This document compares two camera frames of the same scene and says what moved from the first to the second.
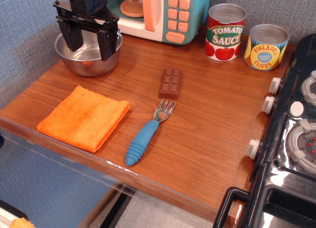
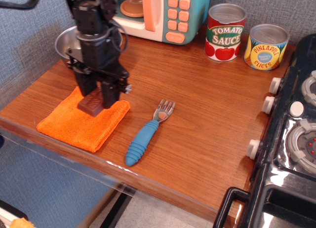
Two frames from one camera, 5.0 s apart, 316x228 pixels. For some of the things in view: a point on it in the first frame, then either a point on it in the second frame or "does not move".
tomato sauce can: (224, 29) does not move
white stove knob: (274, 85) does not move
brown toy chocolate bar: (171, 85) to (92, 103)
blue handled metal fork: (163, 110) does not move
